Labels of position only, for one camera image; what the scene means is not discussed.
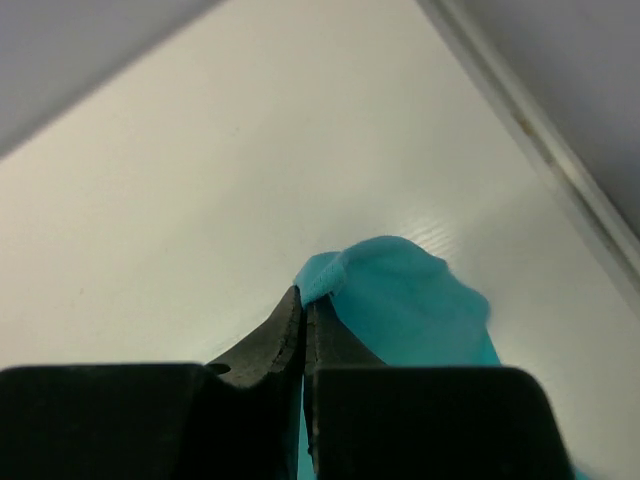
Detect turquoise t shirt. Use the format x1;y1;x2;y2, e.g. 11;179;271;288
292;234;503;480

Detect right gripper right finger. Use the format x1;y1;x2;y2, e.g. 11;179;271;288
304;302;570;479

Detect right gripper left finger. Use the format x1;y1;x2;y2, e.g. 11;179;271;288
1;288;303;479

